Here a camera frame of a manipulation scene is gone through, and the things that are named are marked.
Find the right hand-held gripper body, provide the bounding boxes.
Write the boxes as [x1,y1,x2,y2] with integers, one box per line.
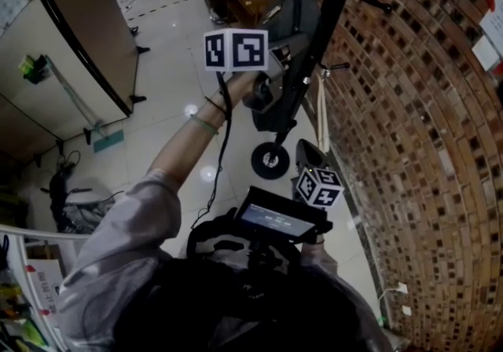
[290,137,345,211]

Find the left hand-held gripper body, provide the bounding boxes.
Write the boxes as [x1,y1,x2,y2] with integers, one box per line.
[203,27,294,114]

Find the dark gray bag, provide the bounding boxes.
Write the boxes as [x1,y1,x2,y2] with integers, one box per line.
[251,0,321,135]

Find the person's right forearm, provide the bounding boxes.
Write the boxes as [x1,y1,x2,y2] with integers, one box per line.
[300,240,327,265]

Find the person's left forearm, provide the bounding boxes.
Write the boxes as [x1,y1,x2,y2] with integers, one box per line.
[149,71,256,186]

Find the black chest-mounted monitor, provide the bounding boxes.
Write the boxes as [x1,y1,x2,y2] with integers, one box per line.
[232,185,333,245]

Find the black coat rack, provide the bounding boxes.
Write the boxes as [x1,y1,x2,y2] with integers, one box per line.
[251,0,425,181]

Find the black chest harness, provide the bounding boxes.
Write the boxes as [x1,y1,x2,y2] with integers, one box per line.
[113,207,378,352]

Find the beige partition panel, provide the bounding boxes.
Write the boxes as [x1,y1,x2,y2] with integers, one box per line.
[0,0,147,159]

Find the green flat mop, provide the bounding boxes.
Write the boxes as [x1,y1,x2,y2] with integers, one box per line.
[45,53,127,154]

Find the person's gray shirt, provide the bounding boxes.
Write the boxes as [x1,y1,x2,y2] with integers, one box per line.
[58,169,394,352]

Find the green box holder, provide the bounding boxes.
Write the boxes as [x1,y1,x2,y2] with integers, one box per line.
[18,53,52,86]

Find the cardboard box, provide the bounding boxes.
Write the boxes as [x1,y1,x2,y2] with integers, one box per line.
[25,258,66,317]

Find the white shelf unit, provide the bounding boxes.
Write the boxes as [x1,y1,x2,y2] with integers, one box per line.
[0,223,92,352]

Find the black hair tie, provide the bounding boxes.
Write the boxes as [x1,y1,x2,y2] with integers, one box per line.
[204,96,229,119]

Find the white hanging strap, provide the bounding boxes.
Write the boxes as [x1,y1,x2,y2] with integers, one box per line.
[316,69,331,153]

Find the green bead bracelet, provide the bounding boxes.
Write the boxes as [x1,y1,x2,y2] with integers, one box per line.
[190,113,220,136]

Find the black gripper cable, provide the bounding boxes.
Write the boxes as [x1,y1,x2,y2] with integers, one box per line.
[190,70,233,230]

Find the small white wall paper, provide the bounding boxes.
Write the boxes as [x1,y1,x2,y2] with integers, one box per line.
[471,35,503,72]

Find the large white wall paper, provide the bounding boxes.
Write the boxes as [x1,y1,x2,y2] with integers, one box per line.
[478,0,503,53]

